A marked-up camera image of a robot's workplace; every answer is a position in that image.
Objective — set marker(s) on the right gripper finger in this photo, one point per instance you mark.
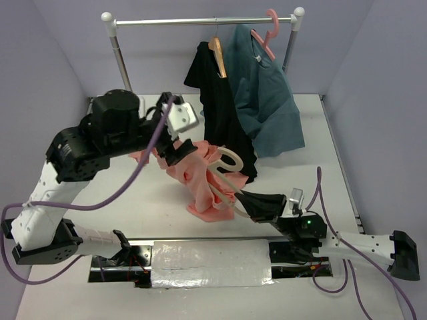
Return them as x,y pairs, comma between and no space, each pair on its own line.
258,201
265,216

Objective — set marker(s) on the silver foil cover panel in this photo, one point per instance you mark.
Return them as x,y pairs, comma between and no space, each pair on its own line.
195,264

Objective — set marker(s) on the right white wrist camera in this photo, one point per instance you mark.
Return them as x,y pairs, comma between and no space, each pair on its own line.
295,201

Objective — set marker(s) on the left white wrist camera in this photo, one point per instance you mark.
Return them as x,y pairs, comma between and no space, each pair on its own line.
181,118

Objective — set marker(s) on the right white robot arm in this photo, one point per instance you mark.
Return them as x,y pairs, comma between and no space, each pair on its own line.
397,253

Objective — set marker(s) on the pink plastic hanger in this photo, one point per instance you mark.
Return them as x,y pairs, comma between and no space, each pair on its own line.
264,42

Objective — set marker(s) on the wooden hanger with black shirt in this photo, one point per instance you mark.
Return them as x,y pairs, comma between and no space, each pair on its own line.
215,46

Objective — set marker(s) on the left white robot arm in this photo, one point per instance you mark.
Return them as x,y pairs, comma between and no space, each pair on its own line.
114,127

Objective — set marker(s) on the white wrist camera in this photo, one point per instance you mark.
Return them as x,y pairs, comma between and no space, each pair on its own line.
181,118
295,201

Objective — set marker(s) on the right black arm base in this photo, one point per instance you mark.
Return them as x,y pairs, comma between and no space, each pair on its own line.
287,263

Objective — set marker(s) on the black t shirt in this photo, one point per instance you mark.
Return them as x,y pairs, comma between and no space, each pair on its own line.
222,126

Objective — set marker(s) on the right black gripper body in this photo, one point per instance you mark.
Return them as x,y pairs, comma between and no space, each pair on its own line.
287,222

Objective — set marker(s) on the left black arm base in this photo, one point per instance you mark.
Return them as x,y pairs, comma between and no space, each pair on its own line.
132,263

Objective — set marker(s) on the salmon pink t shirt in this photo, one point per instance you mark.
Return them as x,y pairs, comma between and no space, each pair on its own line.
212,175

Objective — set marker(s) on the teal t shirt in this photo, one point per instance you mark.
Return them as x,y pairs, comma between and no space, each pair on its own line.
263,100

